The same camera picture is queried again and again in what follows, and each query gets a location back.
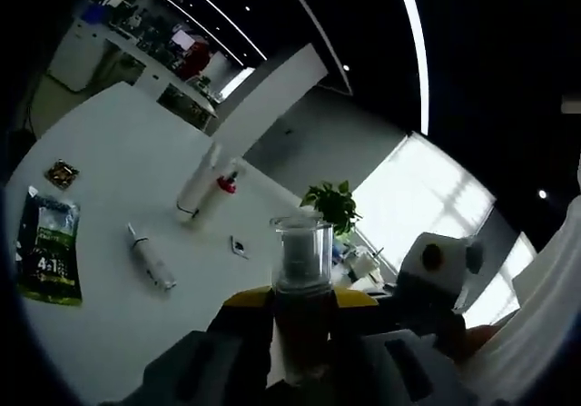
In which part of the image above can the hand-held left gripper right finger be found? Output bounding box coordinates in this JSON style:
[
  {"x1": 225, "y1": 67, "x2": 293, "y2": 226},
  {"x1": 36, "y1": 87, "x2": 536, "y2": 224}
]
[{"x1": 330, "y1": 287, "x2": 464, "y2": 406}]

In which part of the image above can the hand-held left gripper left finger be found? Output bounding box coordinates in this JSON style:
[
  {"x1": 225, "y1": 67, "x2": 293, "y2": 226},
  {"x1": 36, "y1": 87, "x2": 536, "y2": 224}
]
[{"x1": 122, "y1": 287, "x2": 276, "y2": 406}]

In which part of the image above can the white skincare bottle clear cap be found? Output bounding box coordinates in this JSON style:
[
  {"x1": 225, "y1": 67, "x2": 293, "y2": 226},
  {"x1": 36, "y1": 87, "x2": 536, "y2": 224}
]
[{"x1": 125, "y1": 223, "x2": 178, "y2": 292}]

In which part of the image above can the red collar pump skincare bottle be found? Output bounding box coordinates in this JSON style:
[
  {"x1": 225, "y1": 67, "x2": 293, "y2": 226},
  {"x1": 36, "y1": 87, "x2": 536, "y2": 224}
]
[{"x1": 183, "y1": 169, "x2": 241, "y2": 230}]

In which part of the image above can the white skincare tube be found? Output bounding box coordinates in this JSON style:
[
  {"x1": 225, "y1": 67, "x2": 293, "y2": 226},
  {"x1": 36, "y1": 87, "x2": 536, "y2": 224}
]
[{"x1": 175, "y1": 144, "x2": 224, "y2": 221}]

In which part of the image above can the green skincare mask packet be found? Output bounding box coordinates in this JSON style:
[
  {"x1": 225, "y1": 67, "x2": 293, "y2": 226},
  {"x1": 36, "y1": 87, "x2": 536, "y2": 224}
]
[{"x1": 16, "y1": 184, "x2": 84, "y2": 308}]

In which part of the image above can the gold skincare sachet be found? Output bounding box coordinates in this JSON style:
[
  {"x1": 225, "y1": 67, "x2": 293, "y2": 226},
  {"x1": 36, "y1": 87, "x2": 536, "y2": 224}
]
[{"x1": 44, "y1": 159, "x2": 81, "y2": 193}]

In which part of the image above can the blue storage bin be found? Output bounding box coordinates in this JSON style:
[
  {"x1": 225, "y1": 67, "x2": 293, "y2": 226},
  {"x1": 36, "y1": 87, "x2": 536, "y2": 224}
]
[{"x1": 81, "y1": 5, "x2": 110, "y2": 29}]

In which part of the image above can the person's right hand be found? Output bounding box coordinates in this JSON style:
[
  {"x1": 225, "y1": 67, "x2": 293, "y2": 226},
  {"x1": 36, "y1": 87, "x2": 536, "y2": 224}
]
[{"x1": 452, "y1": 322, "x2": 506, "y2": 366}]

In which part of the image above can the bright window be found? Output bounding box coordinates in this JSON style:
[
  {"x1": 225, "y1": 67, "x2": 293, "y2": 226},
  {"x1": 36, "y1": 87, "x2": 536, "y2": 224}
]
[{"x1": 351, "y1": 132, "x2": 539, "y2": 330}]

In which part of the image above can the person's white shirt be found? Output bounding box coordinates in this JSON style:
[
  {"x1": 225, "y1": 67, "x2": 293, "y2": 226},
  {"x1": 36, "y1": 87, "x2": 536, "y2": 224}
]
[{"x1": 467, "y1": 196, "x2": 581, "y2": 406}]

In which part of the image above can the potted green plant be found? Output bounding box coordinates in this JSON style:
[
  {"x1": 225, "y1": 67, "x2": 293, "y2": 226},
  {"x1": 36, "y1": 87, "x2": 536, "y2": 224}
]
[{"x1": 299, "y1": 179, "x2": 363, "y2": 237}]

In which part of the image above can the white office counter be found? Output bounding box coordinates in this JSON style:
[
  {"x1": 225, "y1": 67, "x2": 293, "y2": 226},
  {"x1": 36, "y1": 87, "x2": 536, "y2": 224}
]
[{"x1": 47, "y1": 15, "x2": 219, "y2": 128}]

